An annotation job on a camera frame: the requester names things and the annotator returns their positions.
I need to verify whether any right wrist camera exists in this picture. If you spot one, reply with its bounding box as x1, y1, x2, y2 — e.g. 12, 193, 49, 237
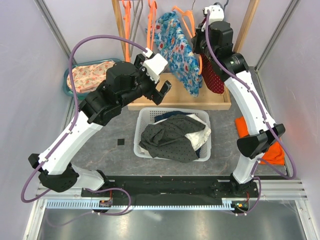
203, 4, 225, 25

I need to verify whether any wooden clothes rack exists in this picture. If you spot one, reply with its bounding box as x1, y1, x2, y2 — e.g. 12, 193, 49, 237
111, 0, 260, 111

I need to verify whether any orange hanger of denim skirt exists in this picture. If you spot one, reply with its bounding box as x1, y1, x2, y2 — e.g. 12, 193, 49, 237
121, 0, 131, 62

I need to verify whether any blue-grey hanger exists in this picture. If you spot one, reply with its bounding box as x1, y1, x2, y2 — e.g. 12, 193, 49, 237
215, 0, 231, 13

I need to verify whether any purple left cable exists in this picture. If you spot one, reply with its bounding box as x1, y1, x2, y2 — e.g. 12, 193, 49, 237
19, 34, 153, 227

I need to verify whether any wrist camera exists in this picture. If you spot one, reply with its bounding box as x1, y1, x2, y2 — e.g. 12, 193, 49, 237
203, 4, 225, 25
142, 48, 168, 84

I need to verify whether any teal basket with floral cloth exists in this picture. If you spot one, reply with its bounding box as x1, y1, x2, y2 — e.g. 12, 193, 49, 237
72, 58, 121, 100

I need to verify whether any white pleated skirt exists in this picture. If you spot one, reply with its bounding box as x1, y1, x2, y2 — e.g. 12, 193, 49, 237
138, 113, 212, 153

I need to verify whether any grey dotted skirt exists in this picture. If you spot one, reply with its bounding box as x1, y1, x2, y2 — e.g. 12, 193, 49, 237
138, 115, 207, 164

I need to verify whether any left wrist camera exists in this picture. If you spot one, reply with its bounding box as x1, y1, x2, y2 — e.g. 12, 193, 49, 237
142, 48, 168, 84

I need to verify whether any blue floral skirt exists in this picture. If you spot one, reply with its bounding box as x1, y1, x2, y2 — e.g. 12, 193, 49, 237
153, 11, 202, 97

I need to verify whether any red polka dot skirt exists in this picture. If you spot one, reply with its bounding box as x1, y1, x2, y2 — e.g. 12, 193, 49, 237
200, 54, 225, 94

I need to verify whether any orange hanger of grey skirt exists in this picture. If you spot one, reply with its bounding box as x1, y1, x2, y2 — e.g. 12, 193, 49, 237
146, 0, 158, 51

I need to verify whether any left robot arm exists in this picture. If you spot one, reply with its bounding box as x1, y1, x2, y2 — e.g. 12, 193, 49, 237
28, 58, 171, 193

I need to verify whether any white plastic laundry basket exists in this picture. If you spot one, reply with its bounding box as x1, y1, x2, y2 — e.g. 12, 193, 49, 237
133, 107, 212, 162

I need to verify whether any small black square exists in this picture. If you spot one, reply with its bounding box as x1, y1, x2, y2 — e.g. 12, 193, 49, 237
117, 138, 125, 146

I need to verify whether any orange folded cloth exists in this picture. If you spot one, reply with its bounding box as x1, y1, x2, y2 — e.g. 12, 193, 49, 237
234, 116, 285, 166

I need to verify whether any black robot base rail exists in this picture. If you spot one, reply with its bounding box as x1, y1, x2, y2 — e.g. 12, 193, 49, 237
100, 175, 259, 199

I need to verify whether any dark blue denim skirt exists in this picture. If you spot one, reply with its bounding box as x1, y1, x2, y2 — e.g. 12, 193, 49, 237
149, 111, 206, 163

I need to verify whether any orange hanger of floral skirt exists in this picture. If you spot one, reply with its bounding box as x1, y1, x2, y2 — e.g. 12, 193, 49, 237
170, 5, 205, 76

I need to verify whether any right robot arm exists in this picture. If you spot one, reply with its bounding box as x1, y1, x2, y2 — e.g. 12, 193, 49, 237
192, 21, 286, 191

